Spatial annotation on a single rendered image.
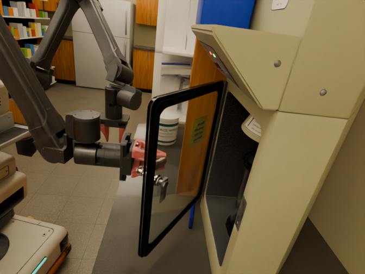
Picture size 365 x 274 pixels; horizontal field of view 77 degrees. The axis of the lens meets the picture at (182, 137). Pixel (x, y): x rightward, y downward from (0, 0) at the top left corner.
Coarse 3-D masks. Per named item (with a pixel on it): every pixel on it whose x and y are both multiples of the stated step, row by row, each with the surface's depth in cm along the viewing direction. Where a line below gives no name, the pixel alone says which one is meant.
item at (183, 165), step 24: (216, 96) 61; (168, 120) 44; (192, 120) 53; (168, 144) 48; (192, 144) 58; (144, 168) 44; (168, 168) 51; (192, 168) 63; (144, 192) 46; (168, 192) 56; (192, 192) 70; (168, 216) 61
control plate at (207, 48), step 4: (204, 44) 48; (208, 48) 46; (212, 48) 38; (208, 52) 53; (212, 52) 43; (212, 56) 49; (216, 56) 41; (216, 60) 47; (220, 60) 40; (220, 64) 45; (224, 68) 42; (224, 72) 48; (228, 72) 40; (228, 76) 46; (232, 80) 43; (236, 84) 41
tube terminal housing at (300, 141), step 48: (336, 0) 27; (336, 48) 30; (240, 96) 50; (288, 96) 32; (336, 96) 33; (288, 144) 36; (336, 144) 36; (288, 192) 40; (240, 240) 45; (288, 240) 45
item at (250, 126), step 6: (246, 120) 51; (252, 120) 48; (246, 126) 49; (252, 126) 47; (258, 126) 46; (246, 132) 48; (252, 132) 47; (258, 132) 46; (252, 138) 47; (258, 138) 46
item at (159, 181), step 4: (160, 180) 49; (164, 180) 48; (156, 184) 49; (160, 184) 48; (164, 184) 48; (164, 188) 48; (160, 192) 48; (164, 192) 50; (160, 196) 49; (164, 196) 50; (160, 200) 50
